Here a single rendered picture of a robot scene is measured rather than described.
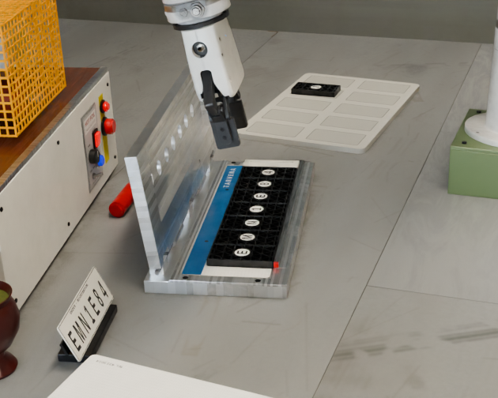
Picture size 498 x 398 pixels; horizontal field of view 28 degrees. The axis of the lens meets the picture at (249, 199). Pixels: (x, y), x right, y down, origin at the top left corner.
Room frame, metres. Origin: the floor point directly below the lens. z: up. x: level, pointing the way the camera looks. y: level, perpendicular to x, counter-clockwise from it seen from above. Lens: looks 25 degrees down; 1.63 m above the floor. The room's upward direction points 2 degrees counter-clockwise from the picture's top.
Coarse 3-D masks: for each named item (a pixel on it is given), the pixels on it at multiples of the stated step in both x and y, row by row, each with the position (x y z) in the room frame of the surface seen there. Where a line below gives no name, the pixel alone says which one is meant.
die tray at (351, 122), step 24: (288, 96) 2.04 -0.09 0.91; (312, 96) 2.03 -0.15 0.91; (336, 96) 2.02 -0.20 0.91; (360, 96) 2.02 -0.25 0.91; (384, 96) 2.01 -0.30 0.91; (408, 96) 2.00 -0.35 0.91; (264, 120) 1.90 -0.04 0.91; (288, 120) 1.89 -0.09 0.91; (312, 120) 1.89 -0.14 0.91; (336, 120) 1.88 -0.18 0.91; (360, 120) 1.87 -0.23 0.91; (384, 120) 1.87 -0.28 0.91; (288, 144) 1.79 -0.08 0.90; (312, 144) 1.76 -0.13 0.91; (336, 144) 1.75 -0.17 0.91; (360, 144) 1.75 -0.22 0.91
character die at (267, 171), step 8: (248, 168) 1.61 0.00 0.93; (256, 168) 1.60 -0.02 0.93; (264, 168) 1.60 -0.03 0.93; (272, 168) 1.60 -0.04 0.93; (280, 168) 1.60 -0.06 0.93; (288, 168) 1.60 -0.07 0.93; (296, 168) 1.59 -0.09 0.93; (240, 176) 1.58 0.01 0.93; (248, 176) 1.57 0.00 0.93; (256, 176) 1.57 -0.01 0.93; (264, 176) 1.57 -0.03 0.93; (272, 176) 1.57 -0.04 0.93; (280, 176) 1.56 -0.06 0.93; (288, 176) 1.56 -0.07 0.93
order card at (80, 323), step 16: (96, 272) 1.21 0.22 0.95; (80, 288) 1.15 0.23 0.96; (96, 288) 1.19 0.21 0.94; (80, 304) 1.13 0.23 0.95; (96, 304) 1.16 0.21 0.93; (64, 320) 1.08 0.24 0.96; (80, 320) 1.11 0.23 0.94; (96, 320) 1.14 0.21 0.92; (64, 336) 1.06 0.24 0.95; (80, 336) 1.09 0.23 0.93; (80, 352) 1.07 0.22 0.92
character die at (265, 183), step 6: (240, 180) 1.55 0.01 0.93; (246, 180) 1.55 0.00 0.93; (252, 180) 1.55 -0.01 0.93; (258, 180) 1.56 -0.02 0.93; (264, 180) 1.55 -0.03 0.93; (270, 180) 1.55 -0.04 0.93; (276, 180) 1.55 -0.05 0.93; (282, 180) 1.55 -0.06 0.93; (288, 180) 1.55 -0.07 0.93; (294, 180) 1.54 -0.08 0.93; (240, 186) 1.53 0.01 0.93; (246, 186) 1.54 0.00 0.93; (252, 186) 1.52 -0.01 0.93; (258, 186) 1.52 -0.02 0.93; (264, 186) 1.52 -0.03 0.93; (270, 186) 1.52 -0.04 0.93; (276, 186) 1.52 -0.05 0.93; (282, 186) 1.53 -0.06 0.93; (288, 186) 1.52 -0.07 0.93
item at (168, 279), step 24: (216, 168) 1.64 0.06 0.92; (312, 168) 1.61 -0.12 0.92; (192, 216) 1.44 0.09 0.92; (192, 240) 1.36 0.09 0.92; (288, 240) 1.34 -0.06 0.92; (168, 264) 1.29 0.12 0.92; (288, 264) 1.27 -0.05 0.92; (168, 288) 1.24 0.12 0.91; (192, 288) 1.23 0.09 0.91; (216, 288) 1.22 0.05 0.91; (240, 288) 1.22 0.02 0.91; (264, 288) 1.21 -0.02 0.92; (288, 288) 1.22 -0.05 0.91
